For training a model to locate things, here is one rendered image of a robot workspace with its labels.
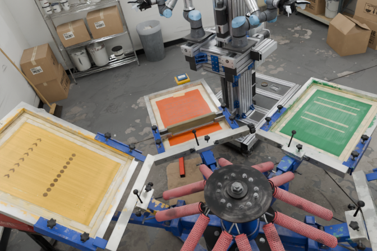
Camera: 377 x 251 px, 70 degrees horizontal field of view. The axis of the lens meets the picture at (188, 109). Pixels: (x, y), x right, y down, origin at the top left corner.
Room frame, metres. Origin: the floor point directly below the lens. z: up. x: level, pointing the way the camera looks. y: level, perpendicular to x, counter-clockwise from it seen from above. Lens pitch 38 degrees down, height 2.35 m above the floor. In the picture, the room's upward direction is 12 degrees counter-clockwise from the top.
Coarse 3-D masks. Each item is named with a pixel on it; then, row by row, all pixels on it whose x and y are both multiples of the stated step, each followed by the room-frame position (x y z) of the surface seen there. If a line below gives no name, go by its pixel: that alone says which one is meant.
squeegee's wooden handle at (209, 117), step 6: (204, 114) 1.55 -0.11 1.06; (210, 114) 1.54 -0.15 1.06; (186, 120) 1.53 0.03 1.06; (192, 120) 1.51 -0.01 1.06; (198, 120) 1.52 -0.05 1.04; (204, 120) 1.53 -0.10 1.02; (210, 120) 1.53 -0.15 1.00; (168, 126) 1.50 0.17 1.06; (174, 126) 1.49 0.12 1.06; (180, 126) 1.50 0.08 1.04; (186, 126) 1.50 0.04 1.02; (192, 126) 1.51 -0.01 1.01; (168, 132) 1.48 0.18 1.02; (174, 132) 1.49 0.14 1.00
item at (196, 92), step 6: (192, 90) 2.05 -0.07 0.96; (198, 90) 2.04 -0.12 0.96; (180, 96) 2.00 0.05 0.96; (186, 96) 1.98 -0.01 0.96; (198, 96) 1.94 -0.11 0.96; (204, 102) 1.84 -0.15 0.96; (204, 108) 1.76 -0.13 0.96; (198, 114) 1.70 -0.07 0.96; (204, 126) 1.54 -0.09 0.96; (210, 126) 1.53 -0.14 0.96; (216, 126) 1.51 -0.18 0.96; (198, 132) 1.49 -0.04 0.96; (204, 132) 1.47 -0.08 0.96; (210, 132) 1.46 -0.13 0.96
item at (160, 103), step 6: (156, 102) 1.99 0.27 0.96; (162, 102) 1.97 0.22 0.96; (168, 102) 1.95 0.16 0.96; (162, 108) 1.88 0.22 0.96; (162, 114) 1.79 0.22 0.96; (162, 120) 1.71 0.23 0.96; (168, 120) 1.70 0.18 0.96; (180, 120) 1.67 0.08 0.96; (186, 132) 1.51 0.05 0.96; (168, 138) 1.49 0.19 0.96; (174, 138) 1.47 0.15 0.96; (180, 138) 1.46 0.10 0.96; (186, 138) 1.45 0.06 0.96; (192, 138) 1.43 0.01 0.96; (174, 144) 1.41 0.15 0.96
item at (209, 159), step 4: (204, 152) 1.20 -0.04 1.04; (208, 152) 1.19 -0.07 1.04; (204, 156) 1.16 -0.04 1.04; (208, 156) 1.16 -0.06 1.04; (212, 156) 1.15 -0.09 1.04; (204, 160) 1.16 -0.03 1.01; (208, 160) 1.12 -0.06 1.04; (212, 160) 1.12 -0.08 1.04; (208, 164) 1.09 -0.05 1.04; (212, 164) 1.09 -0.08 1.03; (216, 164) 1.10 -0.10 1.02
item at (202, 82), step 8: (200, 80) 2.14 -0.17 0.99; (176, 88) 2.09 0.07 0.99; (184, 88) 2.10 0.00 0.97; (208, 88) 1.99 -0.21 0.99; (144, 96) 2.07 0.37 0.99; (152, 96) 2.05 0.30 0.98; (216, 104) 1.73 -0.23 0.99; (152, 112) 1.81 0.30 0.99; (152, 120) 1.70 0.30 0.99; (184, 144) 1.36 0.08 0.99
